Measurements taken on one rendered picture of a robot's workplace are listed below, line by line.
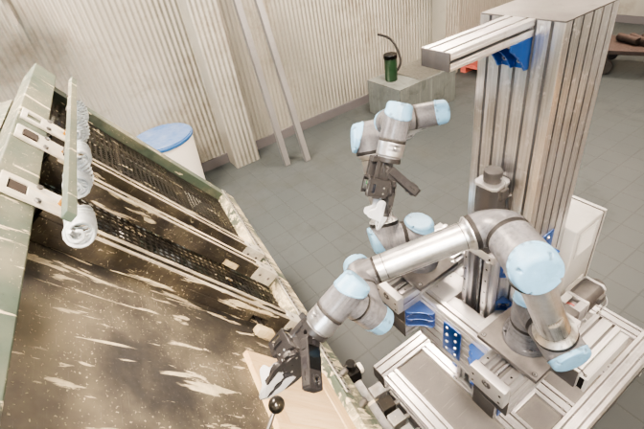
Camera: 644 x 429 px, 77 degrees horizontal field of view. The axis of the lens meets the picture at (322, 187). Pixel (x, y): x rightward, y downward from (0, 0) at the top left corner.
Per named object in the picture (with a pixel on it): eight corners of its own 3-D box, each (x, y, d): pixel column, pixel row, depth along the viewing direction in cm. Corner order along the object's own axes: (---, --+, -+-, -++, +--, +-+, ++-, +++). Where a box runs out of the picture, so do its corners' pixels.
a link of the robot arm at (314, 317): (346, 328, 95) (325, 319, 90) (333, 343, 96) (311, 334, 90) (330, 307, 101) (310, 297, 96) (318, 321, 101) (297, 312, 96)
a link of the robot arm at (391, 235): (411, 253, 161) (387, 115, 156) (374, 259, 160) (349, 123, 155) (403, 245, 173) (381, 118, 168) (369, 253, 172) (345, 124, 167)
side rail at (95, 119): (212, 206, 268) (222, 193, 267) (35, 105, 197) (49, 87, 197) (209, 201, 274) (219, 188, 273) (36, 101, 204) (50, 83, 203)
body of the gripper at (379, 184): (359, 192, 120) (367, 152, 118) (386, 197, 121) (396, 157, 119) (366, 198, 112) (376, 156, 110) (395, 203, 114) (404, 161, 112)
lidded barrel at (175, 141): (201, 175, 477) (179, 117, 436) (222, 195, 434) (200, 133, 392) (150, 197, 452) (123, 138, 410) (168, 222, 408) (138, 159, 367)
